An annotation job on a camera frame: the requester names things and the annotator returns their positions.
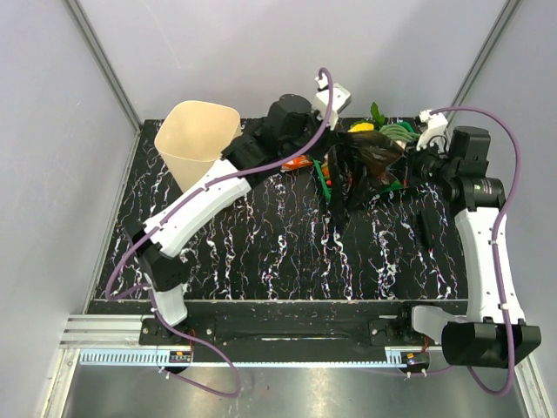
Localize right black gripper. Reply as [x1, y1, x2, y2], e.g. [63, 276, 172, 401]
[386, 136, 457, 188]

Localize black trash bag roll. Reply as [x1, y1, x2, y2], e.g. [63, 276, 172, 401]
[326, 131, 404, 230]

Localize beige plastic trash bin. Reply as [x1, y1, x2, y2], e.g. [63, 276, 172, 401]
[154, 100, 241, 192]

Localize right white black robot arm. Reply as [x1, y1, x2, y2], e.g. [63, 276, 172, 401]
[395, 126, 541, 368]

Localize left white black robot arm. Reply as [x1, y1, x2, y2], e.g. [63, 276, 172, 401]
[128, 86, 350, 344]

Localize green plastic basket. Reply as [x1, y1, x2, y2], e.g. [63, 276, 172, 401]
[313, 123, 417, 199]

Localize yellow white napa cabbage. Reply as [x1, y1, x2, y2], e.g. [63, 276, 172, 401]
[348, 121, 375, 133]

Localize orange snack packet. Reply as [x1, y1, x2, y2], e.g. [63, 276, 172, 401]
[280, 155, 313, 172]

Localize green long beans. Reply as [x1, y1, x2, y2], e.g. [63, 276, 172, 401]
[379, 124, 419, 143]

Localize green leafy vegetable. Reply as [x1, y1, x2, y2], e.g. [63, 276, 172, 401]
[370, 102, 386, 126]

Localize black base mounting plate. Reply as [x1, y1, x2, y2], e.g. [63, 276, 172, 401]
[138, 300, 439, 364]

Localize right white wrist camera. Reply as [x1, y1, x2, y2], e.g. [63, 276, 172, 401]
[416, 110, 448, 151]

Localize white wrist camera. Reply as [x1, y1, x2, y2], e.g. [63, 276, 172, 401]
[416, 110, 448, 151]
[312, 77, 352, 130]

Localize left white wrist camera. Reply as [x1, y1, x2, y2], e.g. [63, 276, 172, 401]
[312, 77, 352, 130]

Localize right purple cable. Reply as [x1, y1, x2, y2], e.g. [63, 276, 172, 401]
[360, 105, 522, 395]

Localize purple cable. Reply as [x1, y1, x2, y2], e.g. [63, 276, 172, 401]
[360, 105, 522, 395]
[105, 67, 335, 398]

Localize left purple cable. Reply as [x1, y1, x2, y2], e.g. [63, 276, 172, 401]
[105, 67, 335, 398]

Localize aluminium frame rail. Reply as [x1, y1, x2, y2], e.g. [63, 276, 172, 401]
[51, 315, 540, 417]

